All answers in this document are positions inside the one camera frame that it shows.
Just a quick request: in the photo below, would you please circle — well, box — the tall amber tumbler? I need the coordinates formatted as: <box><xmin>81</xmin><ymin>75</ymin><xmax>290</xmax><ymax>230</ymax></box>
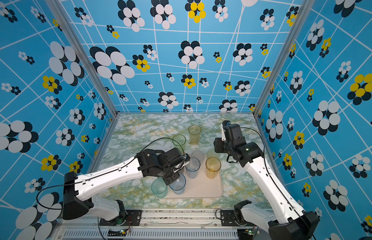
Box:
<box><xmin>206</xmin><ymin>157</ymin><xmax>222</xmax><ymax>179</ymax></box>

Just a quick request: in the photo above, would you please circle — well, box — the short clear frosted cup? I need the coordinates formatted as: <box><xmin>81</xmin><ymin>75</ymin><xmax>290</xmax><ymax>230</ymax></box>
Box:
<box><xmin>192</xmin><ymin>150</ymin><xmax>205</xmax><ymax>163</ymax></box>

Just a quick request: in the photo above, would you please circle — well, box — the tall light blue faceted tumbler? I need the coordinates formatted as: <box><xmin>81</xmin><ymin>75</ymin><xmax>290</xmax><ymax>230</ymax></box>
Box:
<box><xmin>185</xmin><ymin>157</ymin><xmax>201</xmax><ymax>179</ymax></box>

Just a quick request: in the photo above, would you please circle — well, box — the tall yellow-olive tumbler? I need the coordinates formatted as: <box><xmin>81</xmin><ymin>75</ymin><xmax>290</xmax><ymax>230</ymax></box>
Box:
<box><xmin>188</xmin><ymin>125</ymin><xmax>202</xmax><ymax>145</ymax></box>

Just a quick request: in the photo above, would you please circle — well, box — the tall green tumbler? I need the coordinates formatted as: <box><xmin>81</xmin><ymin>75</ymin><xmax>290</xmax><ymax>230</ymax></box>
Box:
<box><xmin>172</xmin><ymin>134</ymin><xmax>187</xmax><ymax>152</ymax></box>

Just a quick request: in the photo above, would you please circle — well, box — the tall teal tumbler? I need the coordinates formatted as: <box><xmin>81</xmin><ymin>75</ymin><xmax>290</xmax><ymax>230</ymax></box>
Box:
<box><xmin>151</xmin><ymin>178</ymin><xmax>167</xmax><ymax>199</ymax></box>

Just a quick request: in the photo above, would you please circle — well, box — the small green circuit board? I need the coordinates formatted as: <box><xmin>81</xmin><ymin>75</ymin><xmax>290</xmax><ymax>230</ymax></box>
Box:
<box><xmin>107</xmin><ymin>230</ymin><xmax>129</xmax><ymax>237</ymax></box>

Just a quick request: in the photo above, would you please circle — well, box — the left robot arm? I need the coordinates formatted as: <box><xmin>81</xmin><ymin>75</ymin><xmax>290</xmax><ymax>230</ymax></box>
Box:
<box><xmin>62</xmin><ymin>148</ymin><xmax>191</xmax><ymax>226</ymax></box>

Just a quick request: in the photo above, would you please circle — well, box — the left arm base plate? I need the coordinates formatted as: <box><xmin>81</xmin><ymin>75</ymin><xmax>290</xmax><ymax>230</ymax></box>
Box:
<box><xmin>99</xmin><ymin>210</ymin><xmax>142</xmax><ymax>227</ymax></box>

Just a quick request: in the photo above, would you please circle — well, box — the beige plastic tray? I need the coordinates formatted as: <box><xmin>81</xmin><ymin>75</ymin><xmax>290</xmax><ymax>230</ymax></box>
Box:
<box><xmin>164</xmin><ymin>163</ymin><xmax>223</xmax><ymax>199</ymax></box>

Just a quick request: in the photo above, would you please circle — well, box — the aluminium front rail frame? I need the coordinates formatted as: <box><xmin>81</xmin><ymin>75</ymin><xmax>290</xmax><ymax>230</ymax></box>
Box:
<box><xmin>51</xmin><ymin>209</ymin><xmax>272</xmax><ymax>240</ymax></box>

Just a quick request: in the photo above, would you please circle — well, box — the short green cup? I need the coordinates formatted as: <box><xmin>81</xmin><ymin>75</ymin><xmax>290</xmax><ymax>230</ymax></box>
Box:
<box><xmin>207</xmin><ymin>149</ymin><xmax>220</xmax><ymax>159</ymax></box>

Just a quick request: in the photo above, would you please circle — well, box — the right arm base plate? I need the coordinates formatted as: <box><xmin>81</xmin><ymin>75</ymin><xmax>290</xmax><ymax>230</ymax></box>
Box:
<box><xmin>216</xmin><ymin>210</ymin><xmax>255</xmax><ymax>227</ymax></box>

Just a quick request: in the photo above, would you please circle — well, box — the tall frosted blue tumbler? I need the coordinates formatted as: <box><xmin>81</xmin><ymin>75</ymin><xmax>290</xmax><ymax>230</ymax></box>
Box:
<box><xmin>169</xmin><ymin>174</ymin><xmax>187</xmax><ymax>195</ymax></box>

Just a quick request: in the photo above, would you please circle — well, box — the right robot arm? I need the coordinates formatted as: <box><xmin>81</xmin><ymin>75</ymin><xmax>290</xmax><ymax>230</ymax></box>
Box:
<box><xmin>214</xmin><ymin>121</ymin><xmax>320</xmax><ymax>240</ymax></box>

